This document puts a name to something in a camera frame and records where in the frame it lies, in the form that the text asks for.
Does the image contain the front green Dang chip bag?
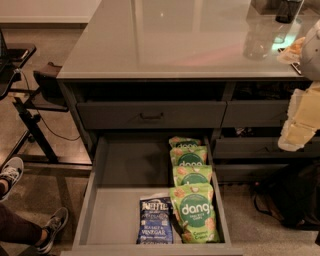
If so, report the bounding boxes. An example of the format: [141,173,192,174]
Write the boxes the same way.
[170,183,220,244]

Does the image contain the open grey middle drawer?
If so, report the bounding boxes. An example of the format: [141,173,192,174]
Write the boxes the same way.
[61,135,243,256]

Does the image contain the rear green Dang chip bag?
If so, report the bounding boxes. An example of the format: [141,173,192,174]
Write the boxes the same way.
[169,136,202,148]

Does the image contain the black standing desk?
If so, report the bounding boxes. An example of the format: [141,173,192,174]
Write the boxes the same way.
[0,30,91,166]

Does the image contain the grey sneaker lower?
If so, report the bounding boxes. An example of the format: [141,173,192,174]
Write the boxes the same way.
[37,207,69,255]

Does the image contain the person leg dark trousers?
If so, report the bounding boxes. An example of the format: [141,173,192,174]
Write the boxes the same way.
[0,203,48,246]

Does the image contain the blue Kettle chip bag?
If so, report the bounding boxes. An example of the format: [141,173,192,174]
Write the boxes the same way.
[136,193,173,244]

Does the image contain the black backpack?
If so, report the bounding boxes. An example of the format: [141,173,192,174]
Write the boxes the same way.
[253,158,320,231]

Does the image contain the black cable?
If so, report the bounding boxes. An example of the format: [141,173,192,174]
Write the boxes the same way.
[13,68,82,142]

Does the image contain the black white marker tag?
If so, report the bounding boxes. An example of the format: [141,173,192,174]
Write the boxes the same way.
[278,48,302,76]

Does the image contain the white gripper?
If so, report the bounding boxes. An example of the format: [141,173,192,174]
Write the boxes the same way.
[277,37,320,152]

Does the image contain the grey sneaker upper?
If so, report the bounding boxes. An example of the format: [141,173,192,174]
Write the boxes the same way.
[0,157,24,201]

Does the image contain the black mesh cup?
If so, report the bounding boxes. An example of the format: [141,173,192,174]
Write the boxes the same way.
[275,0,304,24]

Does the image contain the grey top left drawer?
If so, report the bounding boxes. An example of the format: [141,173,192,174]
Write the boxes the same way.
[76,101,226,130]

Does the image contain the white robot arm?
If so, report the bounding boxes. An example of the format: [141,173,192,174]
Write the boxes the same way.
[277,20,320,151]

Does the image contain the green dang chip bag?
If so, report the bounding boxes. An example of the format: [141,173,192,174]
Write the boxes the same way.
[173,165,212,186]
[169,136,202,148]
[170,146,208,166]
[170,183,220,244]

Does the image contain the grey counter cabinet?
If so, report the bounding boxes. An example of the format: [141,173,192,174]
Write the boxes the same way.
[59,0,319,183]

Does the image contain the grey right middle drawer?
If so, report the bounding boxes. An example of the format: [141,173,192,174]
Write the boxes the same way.
[213,137,320,159]

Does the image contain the grey top right drawer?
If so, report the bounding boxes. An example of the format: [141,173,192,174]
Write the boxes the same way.
[222,100,288,128]

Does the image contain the grey sneaker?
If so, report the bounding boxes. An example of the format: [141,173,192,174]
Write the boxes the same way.
[0,157,24,201]
[37,207,69,255]

